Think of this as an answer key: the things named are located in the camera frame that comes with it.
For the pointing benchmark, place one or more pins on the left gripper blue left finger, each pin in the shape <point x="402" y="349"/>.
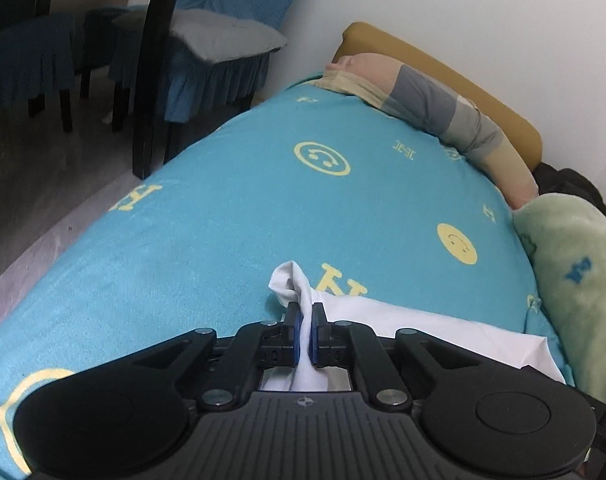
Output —
<point x="238" y="362"/>

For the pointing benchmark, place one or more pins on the white t-shirt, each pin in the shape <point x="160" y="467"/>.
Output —
<point x="289" y="283"/>

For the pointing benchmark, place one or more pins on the tan headboard cushion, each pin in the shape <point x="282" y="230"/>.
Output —
<point x="361" y="37"/>

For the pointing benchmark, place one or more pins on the green fleece cartoon blanket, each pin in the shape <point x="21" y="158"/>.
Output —
<point x="565" y="238"/>

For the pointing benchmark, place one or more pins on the turquoise patterned bed sheet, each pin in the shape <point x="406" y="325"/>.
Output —
<point x="362" y="202"/>

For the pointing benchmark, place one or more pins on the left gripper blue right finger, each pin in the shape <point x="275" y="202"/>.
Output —
<point x="354" y="347"/>

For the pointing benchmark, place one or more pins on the black clothing pile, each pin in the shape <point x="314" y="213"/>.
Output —
<point x="567" y="181"/>

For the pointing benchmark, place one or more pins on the striped pillow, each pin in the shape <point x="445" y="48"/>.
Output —
<point x="424" y="103"/>

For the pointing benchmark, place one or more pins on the blue covered chair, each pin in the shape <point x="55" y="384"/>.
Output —
<point x="174" y="93"/>
<point x="36" y="58"/>

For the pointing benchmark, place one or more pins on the grey seat cushion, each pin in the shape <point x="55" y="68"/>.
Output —
<point x="198" y="37"/>

